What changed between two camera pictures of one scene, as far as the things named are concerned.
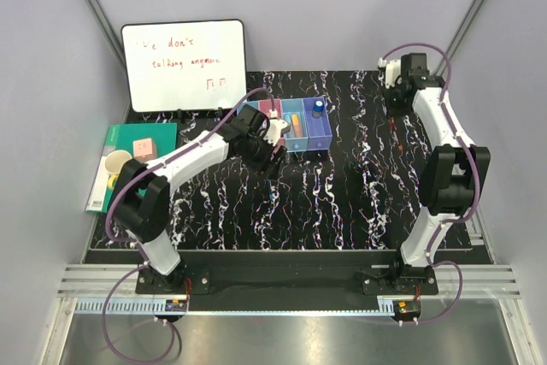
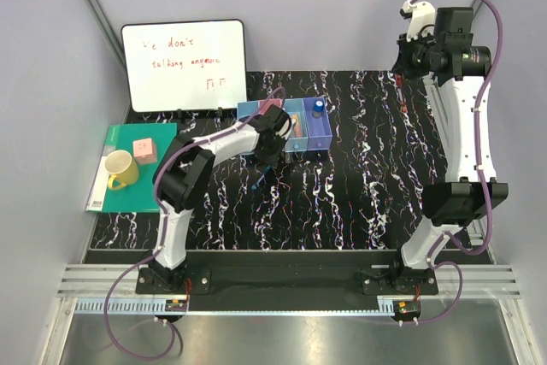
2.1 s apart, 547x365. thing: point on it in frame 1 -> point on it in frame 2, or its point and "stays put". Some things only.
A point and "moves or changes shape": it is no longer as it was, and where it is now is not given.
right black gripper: (393, 112) -> (401, 65)
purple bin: (320, 136) stays put
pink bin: (266, 106) stays put
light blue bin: (252, 103) stays put
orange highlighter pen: (297, 126) stays put
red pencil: (396, 135) moves or changes shape
